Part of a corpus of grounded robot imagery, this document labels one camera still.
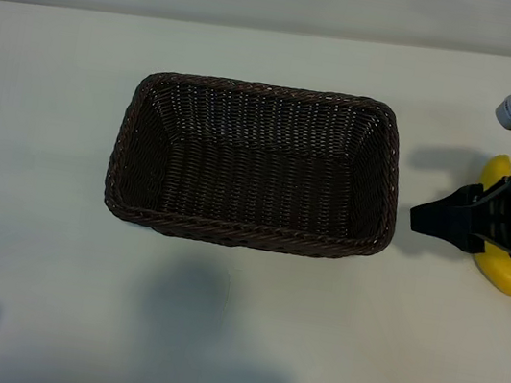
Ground dark brown wicker basket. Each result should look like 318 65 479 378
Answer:
97 59 416 275

